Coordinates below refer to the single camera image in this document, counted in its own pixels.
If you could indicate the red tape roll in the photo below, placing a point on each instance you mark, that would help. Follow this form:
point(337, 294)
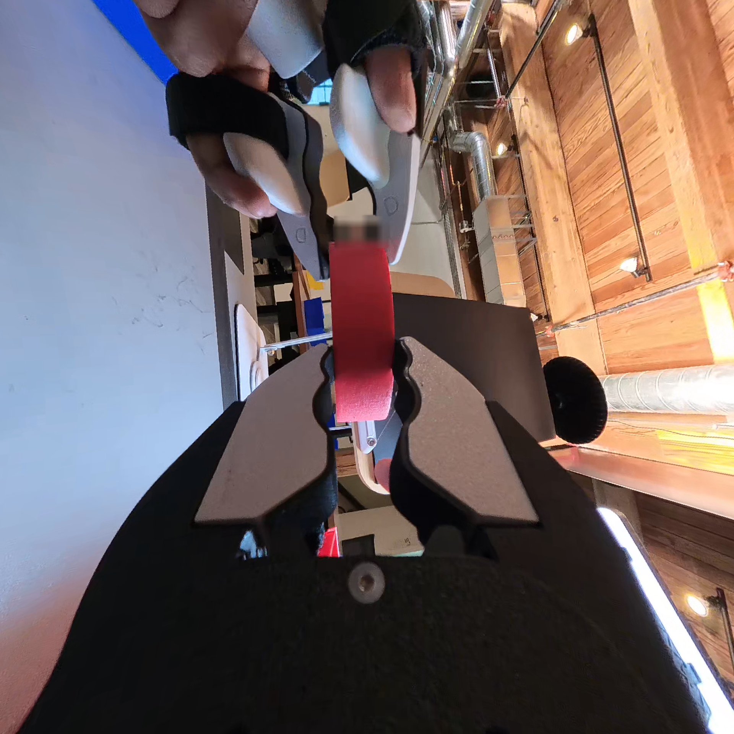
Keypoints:
point(361, 332)

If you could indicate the silver air duct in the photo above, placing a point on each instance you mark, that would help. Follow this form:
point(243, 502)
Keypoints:
point(481, 166)
point(671, 389)

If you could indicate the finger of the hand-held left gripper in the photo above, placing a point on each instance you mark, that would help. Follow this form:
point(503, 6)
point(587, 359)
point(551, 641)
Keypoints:
point(312, 241)
point(401, 212)

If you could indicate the studio light panel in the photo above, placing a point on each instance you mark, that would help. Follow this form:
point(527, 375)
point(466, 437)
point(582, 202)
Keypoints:
point(659, 473)

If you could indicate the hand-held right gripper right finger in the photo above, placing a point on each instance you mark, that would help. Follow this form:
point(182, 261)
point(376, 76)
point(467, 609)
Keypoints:
point(464, 447)

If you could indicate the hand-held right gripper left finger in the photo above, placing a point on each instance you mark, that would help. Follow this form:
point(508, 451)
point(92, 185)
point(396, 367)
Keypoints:
point(269, 447)

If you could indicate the small blue bin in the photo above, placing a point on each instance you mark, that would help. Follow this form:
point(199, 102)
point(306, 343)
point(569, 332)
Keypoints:
point(315, 315)

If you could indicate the ceiling spot lamp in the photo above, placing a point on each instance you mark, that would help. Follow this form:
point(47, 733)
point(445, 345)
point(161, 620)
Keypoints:
point(573, 33)
point(697, 605)
point(502, 148)
point(629, 265)

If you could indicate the black board on stand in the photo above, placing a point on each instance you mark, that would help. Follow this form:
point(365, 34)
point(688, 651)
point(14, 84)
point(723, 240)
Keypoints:
point(251, 355)

